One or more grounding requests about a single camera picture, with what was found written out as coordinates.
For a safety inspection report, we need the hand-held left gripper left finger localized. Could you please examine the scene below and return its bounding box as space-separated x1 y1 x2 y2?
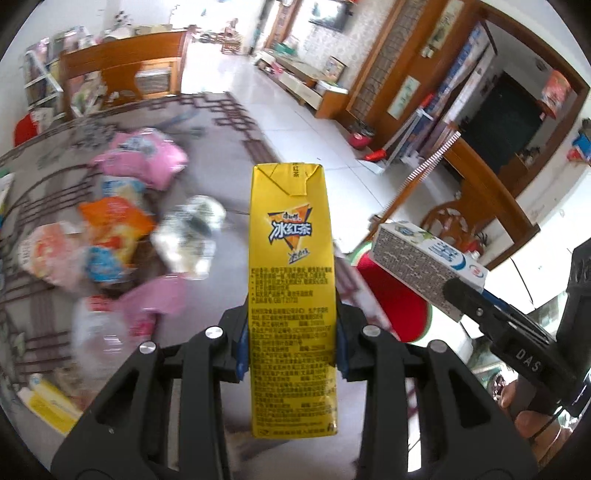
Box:
51 307 250 480

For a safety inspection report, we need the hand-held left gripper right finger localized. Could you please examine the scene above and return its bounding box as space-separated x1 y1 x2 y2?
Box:
335 300 539 480

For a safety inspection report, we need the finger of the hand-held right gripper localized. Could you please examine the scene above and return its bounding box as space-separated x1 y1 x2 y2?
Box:
442 276 579 394

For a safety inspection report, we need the red bin with green rim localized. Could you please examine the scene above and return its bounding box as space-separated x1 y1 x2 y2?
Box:
344 247 481 365

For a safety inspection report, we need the yellow drink carton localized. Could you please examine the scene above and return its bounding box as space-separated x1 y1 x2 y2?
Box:
249 162 340 437

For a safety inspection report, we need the white milk carton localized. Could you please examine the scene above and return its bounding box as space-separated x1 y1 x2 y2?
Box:
372 222 490 321

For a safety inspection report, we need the person's right hand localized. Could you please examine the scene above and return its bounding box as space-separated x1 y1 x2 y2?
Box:
499 383 575 460

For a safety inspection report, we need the small pink wrapper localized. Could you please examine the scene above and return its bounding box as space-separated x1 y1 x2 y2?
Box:
115 274 185 342

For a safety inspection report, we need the carved wooden chair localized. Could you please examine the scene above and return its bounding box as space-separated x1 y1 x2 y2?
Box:
420 203 485 268

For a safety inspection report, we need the crumpled clear plastic bottle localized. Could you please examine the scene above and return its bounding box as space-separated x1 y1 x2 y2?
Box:
150 194 227 280

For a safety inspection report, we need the orange snack bag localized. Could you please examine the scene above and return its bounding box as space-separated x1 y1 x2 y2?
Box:
78 196 155 282

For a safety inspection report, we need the white ribbed strip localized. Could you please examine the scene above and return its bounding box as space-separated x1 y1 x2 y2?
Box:
402 129 462 190

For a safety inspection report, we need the pale yellow carton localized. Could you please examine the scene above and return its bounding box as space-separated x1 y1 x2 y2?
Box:
23 378 84 435

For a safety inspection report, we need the white and blue snack bag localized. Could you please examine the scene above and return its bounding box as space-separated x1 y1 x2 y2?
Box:
99 175 148 208

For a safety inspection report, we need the pale pink and orange bag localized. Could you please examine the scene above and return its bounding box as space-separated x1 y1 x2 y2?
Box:
18 222 88 291

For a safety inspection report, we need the red basin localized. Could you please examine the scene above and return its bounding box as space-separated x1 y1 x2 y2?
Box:
348 124 377 148

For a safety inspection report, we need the large pink snack bag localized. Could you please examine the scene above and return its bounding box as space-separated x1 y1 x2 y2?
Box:
90 129 190 190

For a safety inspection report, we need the low television cabinet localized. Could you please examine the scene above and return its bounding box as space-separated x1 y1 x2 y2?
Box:
256 46 349 118

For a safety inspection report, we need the red stool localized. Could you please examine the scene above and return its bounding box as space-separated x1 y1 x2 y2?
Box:
14 115 42 146

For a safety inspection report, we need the wooden cabinet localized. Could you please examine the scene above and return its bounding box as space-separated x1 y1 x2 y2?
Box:
60 30 192 116

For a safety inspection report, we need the white shelf rack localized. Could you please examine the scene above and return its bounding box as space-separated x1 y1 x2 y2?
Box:
21 41 63 112

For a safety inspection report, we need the wall television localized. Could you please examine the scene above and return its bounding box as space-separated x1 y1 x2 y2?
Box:
307 0 349 31

